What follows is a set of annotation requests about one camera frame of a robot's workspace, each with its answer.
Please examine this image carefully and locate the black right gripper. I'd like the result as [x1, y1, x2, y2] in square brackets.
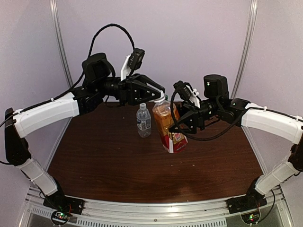
[161, 97, 221, 134]

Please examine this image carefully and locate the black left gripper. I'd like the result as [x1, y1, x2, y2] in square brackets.
[95, 72, 165, 105]

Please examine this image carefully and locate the orange tea bottle red label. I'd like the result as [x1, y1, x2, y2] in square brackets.
[152, 91, 189, 154]

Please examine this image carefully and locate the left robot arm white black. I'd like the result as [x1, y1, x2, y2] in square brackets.
[2, 49, 165, 210]

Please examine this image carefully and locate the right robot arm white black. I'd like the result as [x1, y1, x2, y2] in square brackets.
[169, 74, 303, 209]

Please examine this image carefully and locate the clear water bottle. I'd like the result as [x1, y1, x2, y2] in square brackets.
[136, 103, 152, 138]

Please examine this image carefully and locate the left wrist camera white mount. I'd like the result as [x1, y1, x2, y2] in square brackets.
[120, 48, 145, 81]

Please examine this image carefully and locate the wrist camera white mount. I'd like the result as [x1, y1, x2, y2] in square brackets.
[173, 80, 201, 108]
[120, 48, 145, 81]

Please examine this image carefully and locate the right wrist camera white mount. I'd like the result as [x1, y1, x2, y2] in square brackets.
[173, 80, 201, 108]

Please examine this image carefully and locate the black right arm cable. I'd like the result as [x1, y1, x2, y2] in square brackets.
[170, 88, 244, 141]

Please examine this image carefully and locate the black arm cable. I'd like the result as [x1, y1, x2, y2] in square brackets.
[170, 88, 244, 141]
[71, 23, 137, 90]

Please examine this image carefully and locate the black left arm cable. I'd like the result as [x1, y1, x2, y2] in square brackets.
[71, 23, 137, 90]

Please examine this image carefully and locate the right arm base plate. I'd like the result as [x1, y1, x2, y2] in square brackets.
[226, 192, 267, 214]

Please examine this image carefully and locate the front aluminium rail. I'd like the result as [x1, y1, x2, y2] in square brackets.
[23, 186, 288, 227]

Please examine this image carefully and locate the left aluminium frame post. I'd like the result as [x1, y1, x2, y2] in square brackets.
[49, 0, 73, 87]

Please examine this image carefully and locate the aluminium frame post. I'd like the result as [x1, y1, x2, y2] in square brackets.
[231, 0, 258, 99]
[49, 0, 73, 87]

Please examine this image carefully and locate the right aluminium frame post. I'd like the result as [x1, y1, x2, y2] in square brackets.
[231, 0, 258, 99]

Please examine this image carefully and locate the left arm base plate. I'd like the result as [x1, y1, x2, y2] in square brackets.
[43, 195, 84, 215]

